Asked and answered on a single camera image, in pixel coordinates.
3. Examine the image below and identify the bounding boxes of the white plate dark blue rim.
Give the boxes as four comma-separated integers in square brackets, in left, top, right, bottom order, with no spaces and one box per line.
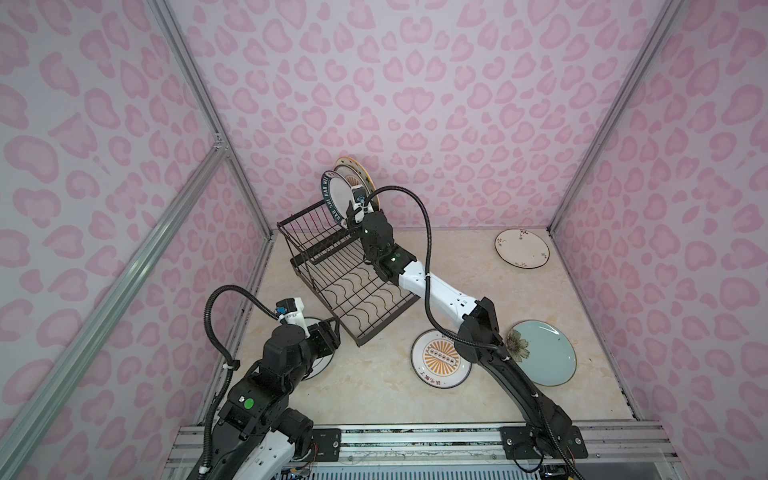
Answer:
[321,171,352,228]

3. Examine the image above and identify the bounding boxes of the cream star cartoon plate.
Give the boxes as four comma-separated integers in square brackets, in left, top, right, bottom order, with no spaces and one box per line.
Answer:
[326,157,375,214]

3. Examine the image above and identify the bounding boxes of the white plate brown rim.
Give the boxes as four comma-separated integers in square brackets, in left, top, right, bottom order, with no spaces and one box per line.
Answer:
[494,229,550,269]

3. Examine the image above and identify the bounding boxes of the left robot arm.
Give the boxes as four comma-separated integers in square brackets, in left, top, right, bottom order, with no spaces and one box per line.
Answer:
[188,321,340,479]

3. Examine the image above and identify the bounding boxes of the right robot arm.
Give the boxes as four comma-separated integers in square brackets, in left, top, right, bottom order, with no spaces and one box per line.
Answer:
[345,200,588,464]

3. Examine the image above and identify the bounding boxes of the white plate black rings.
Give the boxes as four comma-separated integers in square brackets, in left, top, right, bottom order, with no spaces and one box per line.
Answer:
[299,316,337,380]

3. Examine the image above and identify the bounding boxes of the light green flower plate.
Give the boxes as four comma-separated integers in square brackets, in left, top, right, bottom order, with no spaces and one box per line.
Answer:
[504,319,577,387]

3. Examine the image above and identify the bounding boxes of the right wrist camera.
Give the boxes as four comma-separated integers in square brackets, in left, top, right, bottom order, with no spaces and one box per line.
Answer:
[350,185,369,211]

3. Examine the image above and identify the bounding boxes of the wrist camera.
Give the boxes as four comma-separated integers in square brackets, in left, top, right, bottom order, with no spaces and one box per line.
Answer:
[350,185,369,211]
[275,297,310,337]

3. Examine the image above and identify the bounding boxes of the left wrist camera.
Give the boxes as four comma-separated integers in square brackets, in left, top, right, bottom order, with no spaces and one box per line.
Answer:
[275,297,310,337]

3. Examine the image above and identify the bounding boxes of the black wire dish rack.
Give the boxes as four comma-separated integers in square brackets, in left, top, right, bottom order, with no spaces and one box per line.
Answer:
[277,201,418,347]

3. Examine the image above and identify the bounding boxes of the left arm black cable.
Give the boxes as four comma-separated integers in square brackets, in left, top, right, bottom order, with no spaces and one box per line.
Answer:
[200,285,280,475]

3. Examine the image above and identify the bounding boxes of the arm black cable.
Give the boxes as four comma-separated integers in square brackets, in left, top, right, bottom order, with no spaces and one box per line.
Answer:
[362,185,499,352]
[200,285,280,475]

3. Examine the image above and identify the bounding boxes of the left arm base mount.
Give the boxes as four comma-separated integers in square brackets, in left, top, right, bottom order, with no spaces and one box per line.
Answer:
[292,428,342,463]

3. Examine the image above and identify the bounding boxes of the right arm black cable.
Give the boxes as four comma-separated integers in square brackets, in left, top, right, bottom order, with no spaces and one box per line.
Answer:
[362,185,499,352]

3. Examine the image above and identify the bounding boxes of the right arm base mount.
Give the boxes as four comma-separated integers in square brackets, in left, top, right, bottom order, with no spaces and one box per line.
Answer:
[499,425,589,461]

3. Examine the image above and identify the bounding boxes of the aluminium frame post left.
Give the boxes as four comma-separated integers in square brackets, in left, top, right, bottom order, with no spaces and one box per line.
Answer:
[146,0,273,241]

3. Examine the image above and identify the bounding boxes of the aluminium frame post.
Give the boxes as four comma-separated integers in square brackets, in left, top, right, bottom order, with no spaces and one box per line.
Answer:
[547,0,687,236]
[146,0,273,241]

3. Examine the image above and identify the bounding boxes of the aluminium frame diagonal beam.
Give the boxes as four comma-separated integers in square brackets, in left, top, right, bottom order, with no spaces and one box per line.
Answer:
[1,145,230,479]

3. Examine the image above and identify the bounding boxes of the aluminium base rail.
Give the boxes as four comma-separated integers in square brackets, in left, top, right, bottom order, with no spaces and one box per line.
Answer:
[161,419,685,480]

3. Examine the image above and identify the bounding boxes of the aluminium frame post right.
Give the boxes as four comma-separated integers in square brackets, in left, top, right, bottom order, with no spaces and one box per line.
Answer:
[547,0,687,236]

